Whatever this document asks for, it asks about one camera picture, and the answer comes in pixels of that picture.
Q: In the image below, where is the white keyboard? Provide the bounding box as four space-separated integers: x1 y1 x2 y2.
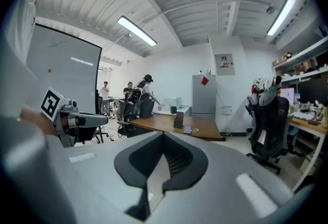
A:
294 112 315 120

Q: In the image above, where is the wooden table with black legs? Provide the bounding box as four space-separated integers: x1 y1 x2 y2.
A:
130 113 223 142

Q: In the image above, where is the black mesh chair with tag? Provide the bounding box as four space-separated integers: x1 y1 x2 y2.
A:
245 88 306 175

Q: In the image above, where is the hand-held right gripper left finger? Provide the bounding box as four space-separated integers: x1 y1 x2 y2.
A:
47 130 165 224

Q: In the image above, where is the monitor with pink screen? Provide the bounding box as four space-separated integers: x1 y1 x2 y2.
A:
280 87 296 106

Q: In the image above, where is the person's left forearm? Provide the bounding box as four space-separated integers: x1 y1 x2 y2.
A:
19 107 56 136

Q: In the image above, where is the person's left hand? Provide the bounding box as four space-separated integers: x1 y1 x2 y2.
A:
67 117 80 129

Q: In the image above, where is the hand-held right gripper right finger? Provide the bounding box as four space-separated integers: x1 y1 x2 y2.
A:
152 130 294 224

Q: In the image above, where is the black office chair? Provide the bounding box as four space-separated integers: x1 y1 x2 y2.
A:
117 92 156 139

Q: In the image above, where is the black monitor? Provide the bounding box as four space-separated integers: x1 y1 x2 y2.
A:
298 77 328 108

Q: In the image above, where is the black framed whiteboard on stand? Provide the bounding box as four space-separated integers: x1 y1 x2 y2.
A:
25 23 110 145

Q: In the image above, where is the long ceiling light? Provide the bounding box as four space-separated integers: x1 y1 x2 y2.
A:
117 15 158 47
266 0 297 37

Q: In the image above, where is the brown pen holder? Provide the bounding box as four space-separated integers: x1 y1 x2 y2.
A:
173 111 184 129

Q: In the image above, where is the colourful patterned cloth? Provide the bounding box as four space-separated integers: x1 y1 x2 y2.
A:
251 75 283 96

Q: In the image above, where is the grey electrical panel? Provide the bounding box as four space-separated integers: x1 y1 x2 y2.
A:
214 53 236 76

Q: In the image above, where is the grey fridge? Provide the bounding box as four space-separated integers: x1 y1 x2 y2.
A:
192 74 217 119

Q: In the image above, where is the grey headrest office chair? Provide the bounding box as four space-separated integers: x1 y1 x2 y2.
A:
123 101 139 116

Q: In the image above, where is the person's light grey shirt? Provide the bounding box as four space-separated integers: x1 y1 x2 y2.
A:
0 0 42 118

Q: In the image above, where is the wood top desk white frame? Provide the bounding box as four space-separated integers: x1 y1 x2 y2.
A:
289 114 328 193

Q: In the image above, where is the white wall shelf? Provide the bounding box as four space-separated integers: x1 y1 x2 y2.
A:
271 37 328 83

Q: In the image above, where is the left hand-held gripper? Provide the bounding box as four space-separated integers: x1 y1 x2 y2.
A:
40 86 109 148

